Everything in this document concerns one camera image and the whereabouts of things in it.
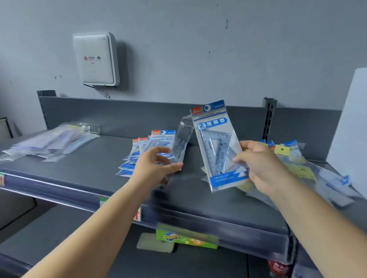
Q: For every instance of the person's right hand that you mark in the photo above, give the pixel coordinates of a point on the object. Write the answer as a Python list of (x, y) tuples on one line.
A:
[(265, 167)]

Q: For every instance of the person's left hand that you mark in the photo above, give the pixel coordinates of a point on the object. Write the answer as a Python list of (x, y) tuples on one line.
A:
[(148, 172)]

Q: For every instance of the pile of blue set-square packets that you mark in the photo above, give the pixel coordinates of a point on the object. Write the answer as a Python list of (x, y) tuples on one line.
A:
[(137, 152)]

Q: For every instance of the pile of mixed packaged rulers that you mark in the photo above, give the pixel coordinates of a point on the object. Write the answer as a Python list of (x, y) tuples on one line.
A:
[(303, 171)]

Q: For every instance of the clear straight ruler packet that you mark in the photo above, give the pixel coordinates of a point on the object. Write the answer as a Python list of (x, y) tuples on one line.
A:
[(184, 134)]

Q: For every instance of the blue geometric set packet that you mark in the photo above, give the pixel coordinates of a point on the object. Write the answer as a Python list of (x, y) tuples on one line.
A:
[(212, 137)]

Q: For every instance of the pile of clear rulers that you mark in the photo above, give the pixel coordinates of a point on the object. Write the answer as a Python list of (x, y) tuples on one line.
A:
[(50, 144)]

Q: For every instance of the person's left forearm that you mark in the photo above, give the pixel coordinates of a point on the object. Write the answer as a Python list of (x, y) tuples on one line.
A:
[(89, 241)]

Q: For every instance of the person's right forearm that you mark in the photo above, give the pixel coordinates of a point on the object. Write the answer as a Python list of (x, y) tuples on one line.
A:
[(323, 235)]

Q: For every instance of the green cardboard box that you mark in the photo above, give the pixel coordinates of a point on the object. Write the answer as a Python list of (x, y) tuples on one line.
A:
[(186, 239)]

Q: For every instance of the white tiered pen display stand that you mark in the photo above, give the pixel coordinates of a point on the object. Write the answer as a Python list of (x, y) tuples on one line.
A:
[(351, 143)]

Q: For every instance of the small red jar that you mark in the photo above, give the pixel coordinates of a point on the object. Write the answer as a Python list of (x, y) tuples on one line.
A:
[(278, 270)]

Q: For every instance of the grey slotted shelf post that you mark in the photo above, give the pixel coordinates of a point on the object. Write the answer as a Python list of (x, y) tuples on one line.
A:
[(44, 104), (268, 119)]

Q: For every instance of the white wall router box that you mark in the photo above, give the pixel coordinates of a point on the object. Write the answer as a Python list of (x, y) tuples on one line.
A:
[(94, 70)]

